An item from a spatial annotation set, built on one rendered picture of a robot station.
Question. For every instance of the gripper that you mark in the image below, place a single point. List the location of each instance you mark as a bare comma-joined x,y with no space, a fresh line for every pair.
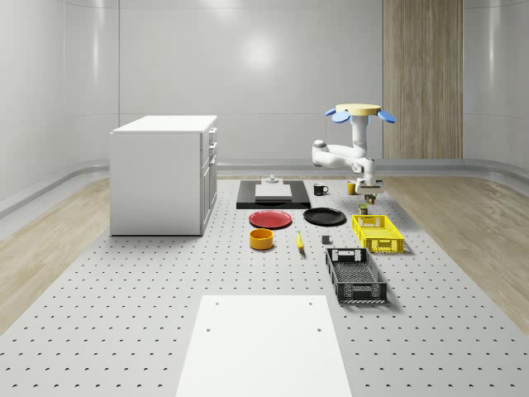
370,188

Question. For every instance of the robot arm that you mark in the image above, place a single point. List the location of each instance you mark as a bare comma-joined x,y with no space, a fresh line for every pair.
336,154

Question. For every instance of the puzzle cube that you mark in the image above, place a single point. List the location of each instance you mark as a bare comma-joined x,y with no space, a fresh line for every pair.
370,201

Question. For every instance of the yellow mug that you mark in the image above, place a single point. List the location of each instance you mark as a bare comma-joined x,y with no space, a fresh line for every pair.
351,189

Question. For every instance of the flat-sided can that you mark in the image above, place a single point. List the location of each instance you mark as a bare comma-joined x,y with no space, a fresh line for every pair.
363,209

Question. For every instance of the yellow basket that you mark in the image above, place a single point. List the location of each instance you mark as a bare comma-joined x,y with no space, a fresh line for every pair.
378,233

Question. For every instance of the black mug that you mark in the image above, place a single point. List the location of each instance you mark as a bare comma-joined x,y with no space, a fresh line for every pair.
319,189

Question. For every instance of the black plate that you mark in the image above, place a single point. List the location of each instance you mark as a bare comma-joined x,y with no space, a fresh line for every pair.
325,216

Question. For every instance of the grey cube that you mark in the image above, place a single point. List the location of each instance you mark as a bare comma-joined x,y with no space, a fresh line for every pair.
327,239

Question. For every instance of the dark grey basket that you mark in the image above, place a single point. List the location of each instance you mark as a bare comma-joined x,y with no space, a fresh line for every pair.
356,275

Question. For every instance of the banana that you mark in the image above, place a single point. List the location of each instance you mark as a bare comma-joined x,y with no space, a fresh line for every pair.
300,243

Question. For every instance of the red plate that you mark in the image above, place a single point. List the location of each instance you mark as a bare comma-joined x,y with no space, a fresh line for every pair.
270,219

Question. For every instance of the yellow bowl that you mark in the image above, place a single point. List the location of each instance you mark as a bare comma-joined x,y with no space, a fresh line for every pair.
261,240

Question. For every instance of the black stove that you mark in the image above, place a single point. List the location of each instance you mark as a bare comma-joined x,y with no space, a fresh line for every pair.
248,196

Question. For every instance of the white board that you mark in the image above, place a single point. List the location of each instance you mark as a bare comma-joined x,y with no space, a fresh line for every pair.
264,347

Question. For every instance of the white cabinet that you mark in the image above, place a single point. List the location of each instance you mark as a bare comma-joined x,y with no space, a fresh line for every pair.
161,182

